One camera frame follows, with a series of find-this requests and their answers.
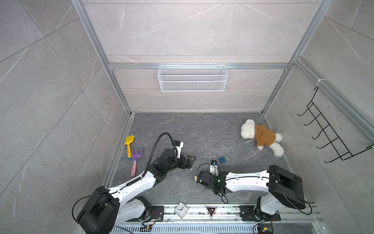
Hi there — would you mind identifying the blue padlock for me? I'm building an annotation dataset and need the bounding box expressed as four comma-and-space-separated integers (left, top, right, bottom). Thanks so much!
218, 155, 227, 163

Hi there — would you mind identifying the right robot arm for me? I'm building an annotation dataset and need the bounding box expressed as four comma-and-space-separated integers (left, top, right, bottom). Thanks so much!
196, 165, 313, 222

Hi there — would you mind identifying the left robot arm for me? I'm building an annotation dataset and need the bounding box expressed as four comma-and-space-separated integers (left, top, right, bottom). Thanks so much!
73, 132, 196, 234

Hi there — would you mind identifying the red triangle warning sign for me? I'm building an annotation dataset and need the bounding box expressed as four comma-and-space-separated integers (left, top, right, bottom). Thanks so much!
205, 205, 218, 219

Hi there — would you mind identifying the small white clock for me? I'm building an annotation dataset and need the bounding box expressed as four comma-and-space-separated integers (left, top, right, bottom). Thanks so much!
174, 202, 189, 219

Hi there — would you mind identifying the purple pink toy rake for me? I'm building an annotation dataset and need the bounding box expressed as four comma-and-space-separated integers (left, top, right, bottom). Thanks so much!
131, 148, 144, 177

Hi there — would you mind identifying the yellow toy shovel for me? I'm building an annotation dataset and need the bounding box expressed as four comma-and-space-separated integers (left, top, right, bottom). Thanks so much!
125, 135, 134, 159

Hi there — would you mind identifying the white teddy bear brown hoodie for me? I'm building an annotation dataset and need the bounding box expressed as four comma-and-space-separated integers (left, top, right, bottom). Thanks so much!
241, 119, 284, 158

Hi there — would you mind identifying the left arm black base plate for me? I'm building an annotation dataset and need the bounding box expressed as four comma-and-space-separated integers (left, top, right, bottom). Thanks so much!
139, 206, 165, 221

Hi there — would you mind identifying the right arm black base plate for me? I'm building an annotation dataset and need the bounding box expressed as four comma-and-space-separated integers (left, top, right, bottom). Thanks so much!
239, 205, 281, 222

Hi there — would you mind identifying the white wire mesh basket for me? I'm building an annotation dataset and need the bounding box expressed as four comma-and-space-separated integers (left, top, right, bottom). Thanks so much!
157, 65, 228, 92

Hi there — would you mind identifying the black wire hook rack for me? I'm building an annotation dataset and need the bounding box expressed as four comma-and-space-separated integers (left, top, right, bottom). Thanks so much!
298, 86, 374, 163

